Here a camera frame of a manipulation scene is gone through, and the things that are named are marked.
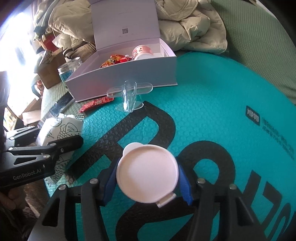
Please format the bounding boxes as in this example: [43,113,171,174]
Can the brown blanket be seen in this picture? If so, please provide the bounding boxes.
[24,179,50,218]

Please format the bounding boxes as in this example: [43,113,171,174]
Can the green textured bed cover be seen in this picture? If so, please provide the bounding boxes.
[40,0,296,121]

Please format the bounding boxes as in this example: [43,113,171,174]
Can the round white pink lid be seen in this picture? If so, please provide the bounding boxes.
[116,142,179,208]

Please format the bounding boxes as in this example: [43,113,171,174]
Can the person's left hand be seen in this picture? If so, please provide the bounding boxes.
[0,187,27,210]

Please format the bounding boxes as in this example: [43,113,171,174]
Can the teal foam mat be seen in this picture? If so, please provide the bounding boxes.
[47,52,295,240]

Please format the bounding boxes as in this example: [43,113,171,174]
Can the brown quilted cushion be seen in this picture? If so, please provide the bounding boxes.
[63,43,96,62]

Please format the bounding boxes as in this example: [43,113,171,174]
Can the lavender open gift box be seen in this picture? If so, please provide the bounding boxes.
[66,1,177,102]

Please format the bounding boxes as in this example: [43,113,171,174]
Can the small red snack packet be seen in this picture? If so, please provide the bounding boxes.
[119,56,133,63]

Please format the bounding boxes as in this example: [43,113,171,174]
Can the red paper bag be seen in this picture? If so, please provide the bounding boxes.
[43,34,58,52]

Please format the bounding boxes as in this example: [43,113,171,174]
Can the red yellow snack bag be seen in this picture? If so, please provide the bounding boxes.
[100,54,125,68]

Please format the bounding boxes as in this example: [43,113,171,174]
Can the clear plastic stand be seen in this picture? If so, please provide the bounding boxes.
[106,80,154,113]

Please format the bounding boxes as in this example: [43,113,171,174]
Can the white printed snack packet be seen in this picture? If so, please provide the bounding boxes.
[36,114,83,186]

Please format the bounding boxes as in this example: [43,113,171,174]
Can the beige padded jacket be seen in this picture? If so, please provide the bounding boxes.
[48,1,228,54]

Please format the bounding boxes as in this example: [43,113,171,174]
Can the pink printed paper cup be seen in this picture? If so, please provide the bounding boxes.
[132,45,154,60]

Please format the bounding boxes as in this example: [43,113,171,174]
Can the flat red sauce sachet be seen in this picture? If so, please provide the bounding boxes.
[79,96,114,113]

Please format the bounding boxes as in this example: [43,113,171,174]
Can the black smartphone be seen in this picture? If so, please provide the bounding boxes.
[37,92,75,128]

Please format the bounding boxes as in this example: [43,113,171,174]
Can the clear glass jar blue label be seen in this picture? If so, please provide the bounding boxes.
[58,57,82,88]

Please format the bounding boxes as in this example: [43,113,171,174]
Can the brown cardboard box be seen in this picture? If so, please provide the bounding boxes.
[36,48,66,89]

